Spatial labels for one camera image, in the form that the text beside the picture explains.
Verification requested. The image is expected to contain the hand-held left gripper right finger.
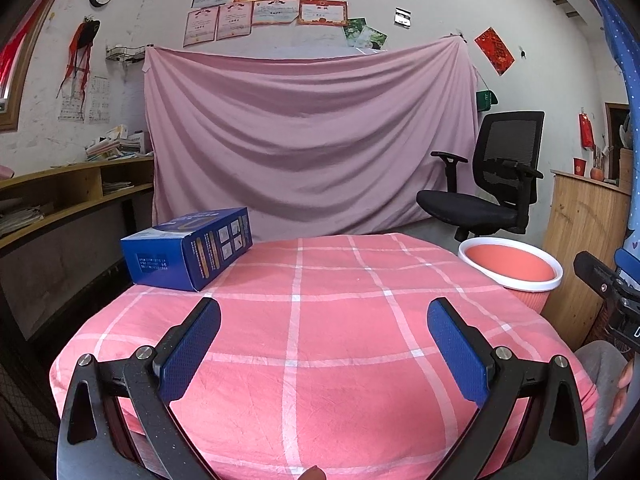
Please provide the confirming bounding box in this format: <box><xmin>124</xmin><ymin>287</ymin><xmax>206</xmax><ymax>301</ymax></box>
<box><xmin>426</xmin><ymin>297</ymin><xmax>589</xmax><ymax>480</ymax></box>

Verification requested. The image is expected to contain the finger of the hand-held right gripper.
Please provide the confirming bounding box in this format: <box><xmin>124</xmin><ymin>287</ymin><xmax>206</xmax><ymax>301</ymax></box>
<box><xmin>613</xmin><ymin>247</ymin><xmax>640</xmax><ymax>291</ymax></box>
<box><xmin>573</xmin><ymin>251</ymin><xmax>626</xmax><ymax>311</ymax></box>

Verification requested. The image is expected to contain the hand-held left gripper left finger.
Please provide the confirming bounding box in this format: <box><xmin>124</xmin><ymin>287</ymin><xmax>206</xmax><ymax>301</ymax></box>
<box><xmin>56</xmin><ymin>297</ymin><xmax>222</xmax><ymax>480</ymax></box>

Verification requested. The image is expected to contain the pink basket with white rim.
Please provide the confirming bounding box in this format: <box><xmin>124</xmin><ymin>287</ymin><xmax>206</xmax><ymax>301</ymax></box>
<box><xmin>458</xmin><ymin>238</ymin><xmax>564</xmax><ymax>321</ymax></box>

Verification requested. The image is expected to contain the person's right hand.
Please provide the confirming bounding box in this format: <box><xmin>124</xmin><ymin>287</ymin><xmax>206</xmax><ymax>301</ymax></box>
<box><xmin>608</xmin><ymin>359</ymin><xmax>634</xmax><ymax>427</ymax></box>

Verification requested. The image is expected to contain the wooden cabinet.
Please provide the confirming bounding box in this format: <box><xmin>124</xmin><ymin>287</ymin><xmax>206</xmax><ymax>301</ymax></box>
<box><xmin>542</xmin><ymin>170</ymin><xmax>633</xmax><ymax>351</ymax></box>

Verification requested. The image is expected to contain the person's grey trouser leg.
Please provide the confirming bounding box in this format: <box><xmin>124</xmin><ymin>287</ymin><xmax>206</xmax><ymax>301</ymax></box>
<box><xmin>575</xmin><ymin>341</ymin><xmax>626</xmax><ymax>461</ymax></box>

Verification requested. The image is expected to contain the blue cardboard box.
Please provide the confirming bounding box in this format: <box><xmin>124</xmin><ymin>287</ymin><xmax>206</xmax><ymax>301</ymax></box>
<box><xmin>120</xmin><ymin>207</ymin><xmax>253</xmax><ymax>292</ymax></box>

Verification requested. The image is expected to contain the pink checked tablecloth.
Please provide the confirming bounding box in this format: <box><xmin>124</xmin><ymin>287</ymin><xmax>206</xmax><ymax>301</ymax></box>
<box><xmin>49</xmin><ymin>232</ymin><xmax>599</xmax><ymax>480</ymax></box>

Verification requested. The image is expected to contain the red hanging ornament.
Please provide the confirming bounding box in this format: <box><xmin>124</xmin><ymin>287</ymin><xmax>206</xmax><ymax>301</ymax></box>
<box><xmin>579</xmin><ymin>112</ymin><xmax>596</xmax><ymax>151</ymax></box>

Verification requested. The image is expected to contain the black office chair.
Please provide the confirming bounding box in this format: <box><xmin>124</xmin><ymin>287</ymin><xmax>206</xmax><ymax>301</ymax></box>
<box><xmin>416</xmin><ymin>111</ymin><xmax>546</xmax><ymax>242</ymax></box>

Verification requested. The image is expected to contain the pile of papers in shelf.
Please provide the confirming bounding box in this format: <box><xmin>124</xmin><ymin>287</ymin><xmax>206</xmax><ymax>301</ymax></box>
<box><xmin>0</xmin><ymin>205</ymin><xmax>53</xmax><ymax>237</ymax></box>

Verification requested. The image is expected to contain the stack of books and papers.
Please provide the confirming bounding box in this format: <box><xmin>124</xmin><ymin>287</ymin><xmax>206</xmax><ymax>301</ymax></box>
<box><xmin>85</xmin><ymin>125</ymin><xmax>153</xmax><ymax>162</ymax></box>

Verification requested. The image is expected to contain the pink hanging sheet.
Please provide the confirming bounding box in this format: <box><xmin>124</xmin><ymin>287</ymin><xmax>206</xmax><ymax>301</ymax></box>
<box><xmin>144</xmin><ymin>35</ymin><xmax>481</xmax><ymax>256</ymax></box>

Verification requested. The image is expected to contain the red hanging tassel decoration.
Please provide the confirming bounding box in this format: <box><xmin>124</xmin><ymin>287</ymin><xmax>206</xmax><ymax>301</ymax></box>
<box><xmin>56</xmin><ymin>19</ymin><xmax>101</xmax><ymax>98</ymax></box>

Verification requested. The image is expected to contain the wooden wall shelf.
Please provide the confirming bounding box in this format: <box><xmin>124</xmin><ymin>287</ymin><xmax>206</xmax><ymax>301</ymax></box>
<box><xmin>0</xmin><ymin>156</ymin><xmax>155</xmax><ymax>251</ymax></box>

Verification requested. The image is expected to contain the red wall poster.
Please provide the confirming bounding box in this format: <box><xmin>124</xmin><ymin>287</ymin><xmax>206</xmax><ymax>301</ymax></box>
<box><xmin>474</xmin><ymin>26</ymin><xmax>516</xmax><ymax>77</ymax></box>

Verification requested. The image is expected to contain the paper wall calendar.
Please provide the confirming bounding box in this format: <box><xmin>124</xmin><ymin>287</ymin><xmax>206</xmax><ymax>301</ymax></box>
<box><xmin>57</xmin><ymin>76</ymin><xmax>111</xmax><ymax>125</ymax></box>

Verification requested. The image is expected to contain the wire wall rack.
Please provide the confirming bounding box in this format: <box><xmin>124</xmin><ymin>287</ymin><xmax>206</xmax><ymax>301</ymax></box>
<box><xmin>105</xmin><ymin>45</ymin><xmax>147</xmax><ymax>65</ymax></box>

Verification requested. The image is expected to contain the wooden window frame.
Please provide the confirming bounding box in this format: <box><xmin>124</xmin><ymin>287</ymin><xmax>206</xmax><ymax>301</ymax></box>
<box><xmin>0</xmin><ymin>0</ymin><xmax>76</xmax><ymax>133</ymax></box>

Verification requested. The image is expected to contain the group of wall certificates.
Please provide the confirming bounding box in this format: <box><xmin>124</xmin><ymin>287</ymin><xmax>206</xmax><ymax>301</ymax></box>
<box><xmin>182</xmin><ymin>0</ymin><xmax>378</xmax><ymax>48</ymax></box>

